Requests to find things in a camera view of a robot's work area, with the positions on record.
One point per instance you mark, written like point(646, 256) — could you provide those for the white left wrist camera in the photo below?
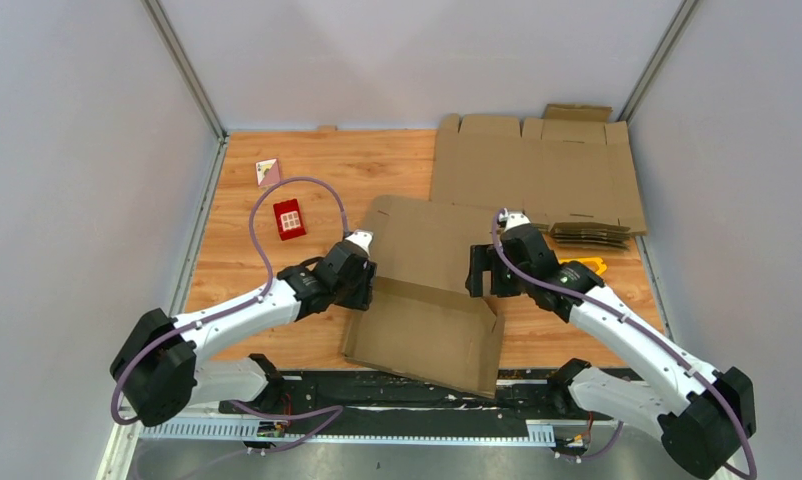
point(362, 239)

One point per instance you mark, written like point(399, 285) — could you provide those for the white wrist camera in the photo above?
point(362, 239)
point(508, 220)

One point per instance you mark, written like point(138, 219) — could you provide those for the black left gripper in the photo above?
point(363, 298)

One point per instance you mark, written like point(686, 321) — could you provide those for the stack of flat cardboard boxes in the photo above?
point(571, 171)

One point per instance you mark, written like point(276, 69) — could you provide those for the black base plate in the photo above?
point(529, 408)

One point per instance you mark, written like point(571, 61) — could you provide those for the yellow plastic tool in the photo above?
point(595, 264)

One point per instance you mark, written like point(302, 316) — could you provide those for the brown cardboard box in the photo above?
point(422, 323)

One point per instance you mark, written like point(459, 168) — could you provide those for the red small box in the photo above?
point(289, 220)

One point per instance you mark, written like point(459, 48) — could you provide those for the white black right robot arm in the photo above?
point(703, 417)

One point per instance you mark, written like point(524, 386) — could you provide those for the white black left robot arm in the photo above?
point(168, 363)

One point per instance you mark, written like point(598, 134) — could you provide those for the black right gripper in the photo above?
point(485, 258)

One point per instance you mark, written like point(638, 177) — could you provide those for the pink white card box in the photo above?
point(268, 173)

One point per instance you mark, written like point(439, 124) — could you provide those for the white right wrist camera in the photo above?
point(508, 220)

